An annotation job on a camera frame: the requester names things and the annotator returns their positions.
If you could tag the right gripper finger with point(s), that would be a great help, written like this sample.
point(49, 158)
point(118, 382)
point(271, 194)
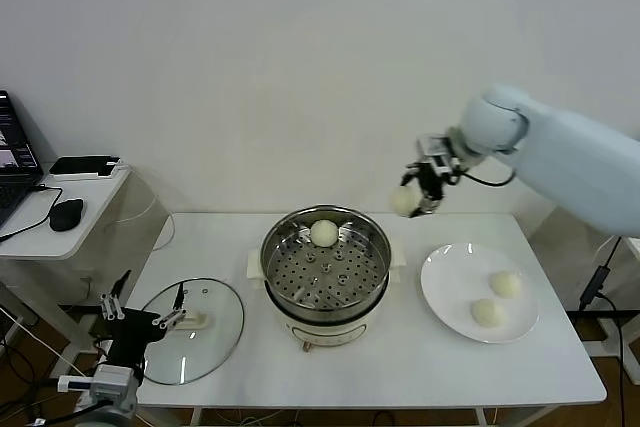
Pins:
point(411, 170)
point(429, 205)

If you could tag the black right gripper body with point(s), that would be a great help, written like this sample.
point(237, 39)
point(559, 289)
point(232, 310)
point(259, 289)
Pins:
point(432, 184)

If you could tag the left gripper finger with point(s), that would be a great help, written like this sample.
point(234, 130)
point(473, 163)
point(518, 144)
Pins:
point(170, 316)
point(111, 307)

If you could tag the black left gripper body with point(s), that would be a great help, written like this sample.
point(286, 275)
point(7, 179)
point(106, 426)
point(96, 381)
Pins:
point(132, 334)

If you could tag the white steamed baozi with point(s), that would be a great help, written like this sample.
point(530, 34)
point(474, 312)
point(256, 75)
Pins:
point(486, 312)
point(505, 283)
point(405, 201)
point(323, 233)

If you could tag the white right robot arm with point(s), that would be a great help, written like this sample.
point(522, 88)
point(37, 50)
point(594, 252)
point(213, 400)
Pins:
point(560, 157)

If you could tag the stainless steel steamer basket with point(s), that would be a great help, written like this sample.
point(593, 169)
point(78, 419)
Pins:
point(280, 257)

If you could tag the white side desk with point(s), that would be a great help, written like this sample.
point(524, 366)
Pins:
point(60, 244)

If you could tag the black computer mouse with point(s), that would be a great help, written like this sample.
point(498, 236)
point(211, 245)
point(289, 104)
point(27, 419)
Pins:
point(66, 215)

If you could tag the white round plate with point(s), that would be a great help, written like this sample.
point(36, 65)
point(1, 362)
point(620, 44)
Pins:
point(445, 317)

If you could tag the white flat box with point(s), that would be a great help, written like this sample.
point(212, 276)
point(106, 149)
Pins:
point(75, 177)

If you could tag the black flat device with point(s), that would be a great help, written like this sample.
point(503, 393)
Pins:
point(80, 163)

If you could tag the white electric cooker pot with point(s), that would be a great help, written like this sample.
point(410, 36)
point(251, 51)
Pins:
point(325, 337)

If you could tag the black laptop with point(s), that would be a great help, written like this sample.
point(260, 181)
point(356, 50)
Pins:
point(15, 147)

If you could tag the white side table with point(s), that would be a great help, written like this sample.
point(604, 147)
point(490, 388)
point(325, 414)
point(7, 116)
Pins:
point(610, 342)

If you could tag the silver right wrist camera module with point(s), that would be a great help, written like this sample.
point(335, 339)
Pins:
point(435, 149)

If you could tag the grey left wrist camera module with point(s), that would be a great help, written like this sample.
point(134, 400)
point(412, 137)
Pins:
point(112, 382)

